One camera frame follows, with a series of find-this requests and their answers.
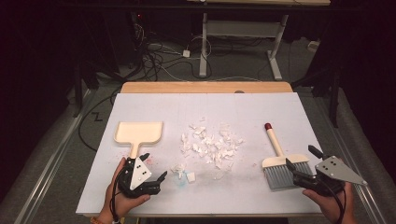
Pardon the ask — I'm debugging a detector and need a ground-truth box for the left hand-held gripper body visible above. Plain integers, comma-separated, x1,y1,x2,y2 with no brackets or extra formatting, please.
117,157,162,200

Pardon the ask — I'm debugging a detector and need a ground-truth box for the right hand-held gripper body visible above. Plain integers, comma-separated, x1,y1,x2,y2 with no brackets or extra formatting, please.
291,155,369,198

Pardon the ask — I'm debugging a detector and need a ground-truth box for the cream plastic dustpan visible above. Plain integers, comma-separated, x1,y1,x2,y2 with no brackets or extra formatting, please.
113,120,164,161

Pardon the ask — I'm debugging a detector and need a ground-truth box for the cream brush with red tip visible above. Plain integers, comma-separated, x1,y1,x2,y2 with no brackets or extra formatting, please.
261,122,314,190

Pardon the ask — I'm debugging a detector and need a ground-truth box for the pile of white paper scraps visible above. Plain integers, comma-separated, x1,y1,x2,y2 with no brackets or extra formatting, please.
170,116,246,185

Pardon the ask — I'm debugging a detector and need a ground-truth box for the person's left hand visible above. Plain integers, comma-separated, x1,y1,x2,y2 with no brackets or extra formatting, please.
99,157,150,224

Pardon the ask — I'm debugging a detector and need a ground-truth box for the person's right hand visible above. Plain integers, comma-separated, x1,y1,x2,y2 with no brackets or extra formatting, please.
302,182,360,224

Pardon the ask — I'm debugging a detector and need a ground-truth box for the black metal stand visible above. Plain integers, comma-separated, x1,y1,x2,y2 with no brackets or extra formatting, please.
292,66,341,129

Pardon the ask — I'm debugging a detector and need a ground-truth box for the wooden table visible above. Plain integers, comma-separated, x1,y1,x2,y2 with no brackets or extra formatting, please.
83,81,325,218

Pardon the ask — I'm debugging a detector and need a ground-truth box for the white foam board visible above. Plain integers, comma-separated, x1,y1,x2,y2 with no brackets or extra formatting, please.
75,91,326,217

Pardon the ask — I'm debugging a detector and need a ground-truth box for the white power strip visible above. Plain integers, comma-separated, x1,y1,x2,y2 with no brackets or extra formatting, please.
306,40,320,53

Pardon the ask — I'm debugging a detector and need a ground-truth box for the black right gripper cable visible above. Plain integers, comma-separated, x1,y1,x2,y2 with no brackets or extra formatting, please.
321,178,347,224

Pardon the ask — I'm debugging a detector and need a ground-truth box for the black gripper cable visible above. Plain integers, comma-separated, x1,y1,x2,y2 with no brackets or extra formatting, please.
321,178,347,224
109,169,123,224

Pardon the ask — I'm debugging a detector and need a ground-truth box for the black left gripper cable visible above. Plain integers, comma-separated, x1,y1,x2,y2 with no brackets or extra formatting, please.
109,169,123,224

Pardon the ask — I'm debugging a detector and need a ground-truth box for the metal floor rail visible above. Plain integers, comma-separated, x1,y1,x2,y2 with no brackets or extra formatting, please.
13,89,94,224
297,92,389,224

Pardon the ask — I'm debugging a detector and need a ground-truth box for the long black floor cable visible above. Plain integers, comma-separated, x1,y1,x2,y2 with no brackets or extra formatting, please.
77,90,121,153

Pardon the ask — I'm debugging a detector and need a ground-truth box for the tangle of floor cables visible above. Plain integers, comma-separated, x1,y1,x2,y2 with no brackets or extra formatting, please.
132,22,214,82

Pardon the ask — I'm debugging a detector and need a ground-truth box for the white desk frame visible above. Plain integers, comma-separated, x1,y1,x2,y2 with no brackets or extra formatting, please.
186,0,332,80

